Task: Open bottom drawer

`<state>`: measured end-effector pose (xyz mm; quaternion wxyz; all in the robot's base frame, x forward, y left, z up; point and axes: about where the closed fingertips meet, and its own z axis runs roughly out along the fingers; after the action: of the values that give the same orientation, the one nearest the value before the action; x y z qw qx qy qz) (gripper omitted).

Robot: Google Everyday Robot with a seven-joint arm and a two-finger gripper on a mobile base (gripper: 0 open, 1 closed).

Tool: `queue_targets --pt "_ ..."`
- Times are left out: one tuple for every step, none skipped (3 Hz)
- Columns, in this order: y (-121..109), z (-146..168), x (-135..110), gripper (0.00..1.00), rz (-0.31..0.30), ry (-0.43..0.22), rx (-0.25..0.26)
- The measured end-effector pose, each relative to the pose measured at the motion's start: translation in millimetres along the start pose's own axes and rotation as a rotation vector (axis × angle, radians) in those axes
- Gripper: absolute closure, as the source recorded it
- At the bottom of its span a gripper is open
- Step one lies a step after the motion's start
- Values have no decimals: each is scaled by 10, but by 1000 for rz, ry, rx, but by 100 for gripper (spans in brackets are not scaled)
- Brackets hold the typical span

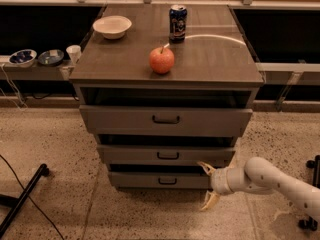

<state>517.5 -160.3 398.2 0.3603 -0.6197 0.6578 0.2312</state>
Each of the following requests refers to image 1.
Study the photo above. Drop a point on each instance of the blue patterned bowl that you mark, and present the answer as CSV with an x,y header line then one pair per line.
x,y
23,58

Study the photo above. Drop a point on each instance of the low grey shelf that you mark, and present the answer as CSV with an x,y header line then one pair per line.
x,y
36,72

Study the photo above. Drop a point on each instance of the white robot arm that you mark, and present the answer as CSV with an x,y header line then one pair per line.
x,y
259,176

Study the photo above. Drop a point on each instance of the black stand leg right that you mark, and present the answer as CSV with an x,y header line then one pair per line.
x,y
314,164

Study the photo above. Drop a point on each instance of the blue soda can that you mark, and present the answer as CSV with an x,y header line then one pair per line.
x,y
177,23

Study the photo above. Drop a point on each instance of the grey drawer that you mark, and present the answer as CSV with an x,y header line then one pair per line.
x,y
161,155
165,121
159,180

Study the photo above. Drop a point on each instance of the black stand leg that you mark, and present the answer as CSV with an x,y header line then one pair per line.
x,y
314,164
14,204

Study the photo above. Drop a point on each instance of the white bowl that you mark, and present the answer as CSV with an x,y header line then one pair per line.
x,y
112,27

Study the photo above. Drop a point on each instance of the dark blue bowl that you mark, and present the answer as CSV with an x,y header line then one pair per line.
x,y
51,57

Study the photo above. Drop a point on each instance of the grey drawer cabinet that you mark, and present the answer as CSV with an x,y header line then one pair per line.
x,y
213,68

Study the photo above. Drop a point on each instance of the white paper cup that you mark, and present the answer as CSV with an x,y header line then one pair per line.
x,y
74,52

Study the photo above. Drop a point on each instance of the grey bottom drawer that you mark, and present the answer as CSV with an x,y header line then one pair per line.
x,y
159,180

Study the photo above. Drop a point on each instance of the grey middle drawer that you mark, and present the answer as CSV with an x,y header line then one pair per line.
x,y
161,155

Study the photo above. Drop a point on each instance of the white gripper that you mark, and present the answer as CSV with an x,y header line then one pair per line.
x,y
219,181

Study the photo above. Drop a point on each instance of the grey top drawer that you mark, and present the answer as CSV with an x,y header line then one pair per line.
x,y
165,121

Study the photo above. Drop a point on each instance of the black stand leg left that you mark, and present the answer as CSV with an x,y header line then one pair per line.
x,y
14,204

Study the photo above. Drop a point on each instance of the red apple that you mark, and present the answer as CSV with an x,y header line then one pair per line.
x,y
161,60

